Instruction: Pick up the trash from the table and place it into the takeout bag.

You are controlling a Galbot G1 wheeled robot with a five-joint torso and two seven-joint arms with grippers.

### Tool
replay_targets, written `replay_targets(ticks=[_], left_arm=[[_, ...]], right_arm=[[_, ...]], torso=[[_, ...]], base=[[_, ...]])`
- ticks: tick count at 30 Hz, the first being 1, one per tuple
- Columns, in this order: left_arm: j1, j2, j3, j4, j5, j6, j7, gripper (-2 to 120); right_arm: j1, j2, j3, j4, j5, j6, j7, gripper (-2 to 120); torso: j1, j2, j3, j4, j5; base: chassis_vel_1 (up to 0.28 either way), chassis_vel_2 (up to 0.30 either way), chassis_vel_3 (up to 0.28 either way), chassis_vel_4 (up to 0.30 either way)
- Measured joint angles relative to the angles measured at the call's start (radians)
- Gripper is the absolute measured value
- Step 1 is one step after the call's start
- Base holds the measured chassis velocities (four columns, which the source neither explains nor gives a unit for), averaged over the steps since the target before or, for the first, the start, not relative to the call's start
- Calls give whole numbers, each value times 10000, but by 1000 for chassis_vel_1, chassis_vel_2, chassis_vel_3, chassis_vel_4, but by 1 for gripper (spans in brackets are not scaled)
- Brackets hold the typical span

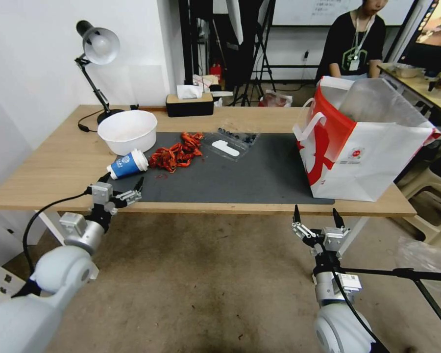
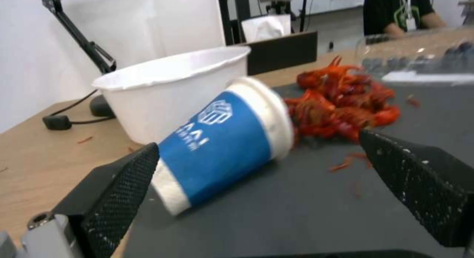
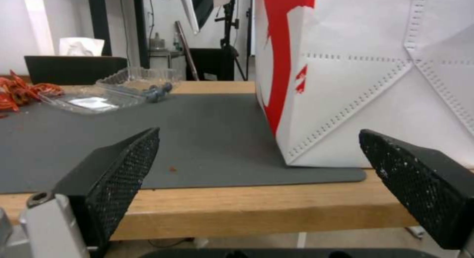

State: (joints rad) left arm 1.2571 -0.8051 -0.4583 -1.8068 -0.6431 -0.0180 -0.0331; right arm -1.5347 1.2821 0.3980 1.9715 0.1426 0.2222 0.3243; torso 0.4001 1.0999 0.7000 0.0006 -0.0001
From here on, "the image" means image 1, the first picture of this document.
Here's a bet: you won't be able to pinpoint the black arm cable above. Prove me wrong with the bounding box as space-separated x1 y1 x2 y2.
11 186 93 299
330 268 392 353

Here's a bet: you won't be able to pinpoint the red crayfish pile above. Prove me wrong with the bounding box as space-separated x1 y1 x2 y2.
147 132 205 174

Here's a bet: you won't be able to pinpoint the black tissue box wooden lid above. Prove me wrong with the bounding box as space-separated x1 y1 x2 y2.
165 84 215 118

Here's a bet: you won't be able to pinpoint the clear disposable takeout box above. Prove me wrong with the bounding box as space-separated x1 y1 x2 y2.
201 126 262 163

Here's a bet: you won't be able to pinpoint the white red delivery bag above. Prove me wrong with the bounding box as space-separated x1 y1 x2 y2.
292 76 441 202

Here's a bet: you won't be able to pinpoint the display screen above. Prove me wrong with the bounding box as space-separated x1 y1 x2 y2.
400 0 441 73

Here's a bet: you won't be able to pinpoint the white softbox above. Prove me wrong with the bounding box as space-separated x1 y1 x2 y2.
224 0 245 46

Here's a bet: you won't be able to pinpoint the black table mat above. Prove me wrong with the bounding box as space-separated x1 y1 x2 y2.
110 131 336 205

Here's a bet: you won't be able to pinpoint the person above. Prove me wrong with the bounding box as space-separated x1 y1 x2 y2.
315 0 389 81

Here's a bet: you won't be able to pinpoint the clear plastic food container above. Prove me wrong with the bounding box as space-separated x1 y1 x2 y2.
393 62 426 78

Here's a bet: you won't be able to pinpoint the black light stand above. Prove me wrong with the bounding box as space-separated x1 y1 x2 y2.
334 267 441 348

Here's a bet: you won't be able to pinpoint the beige plastic stool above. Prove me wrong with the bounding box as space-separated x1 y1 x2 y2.
395 160 441 250

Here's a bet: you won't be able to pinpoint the wooden side table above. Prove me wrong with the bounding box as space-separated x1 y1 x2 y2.
376 62 441 127

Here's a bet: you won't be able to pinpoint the red plastic bag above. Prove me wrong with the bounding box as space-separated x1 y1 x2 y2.
260 89 293 108

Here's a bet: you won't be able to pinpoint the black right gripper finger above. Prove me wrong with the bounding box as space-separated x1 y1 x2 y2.
332 207 352 237
290 204 319 242

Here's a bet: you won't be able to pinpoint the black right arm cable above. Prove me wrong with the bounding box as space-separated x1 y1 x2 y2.
330 268 392 353

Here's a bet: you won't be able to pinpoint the dark blueberries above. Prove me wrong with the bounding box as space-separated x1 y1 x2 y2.
217 127 258 145

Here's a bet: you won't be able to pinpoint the blue paper cup white lid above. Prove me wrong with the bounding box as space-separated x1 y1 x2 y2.
106 148 149 180

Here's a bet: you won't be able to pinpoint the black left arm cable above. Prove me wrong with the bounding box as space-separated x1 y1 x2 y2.
11 186 93 299

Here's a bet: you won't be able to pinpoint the black camera tripod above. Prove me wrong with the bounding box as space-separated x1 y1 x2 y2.
230 0 277 107

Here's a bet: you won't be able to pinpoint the black lamp power cord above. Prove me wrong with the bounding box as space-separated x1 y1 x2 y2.
77 111 103 134

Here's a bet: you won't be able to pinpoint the large white bowl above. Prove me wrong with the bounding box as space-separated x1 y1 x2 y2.
97 110 158 156

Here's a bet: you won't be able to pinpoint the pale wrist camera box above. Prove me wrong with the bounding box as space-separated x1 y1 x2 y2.
91 182 114 204
322 226 349 252

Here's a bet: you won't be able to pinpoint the black grey desk lamp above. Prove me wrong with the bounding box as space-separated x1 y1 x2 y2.
74 20 126 126

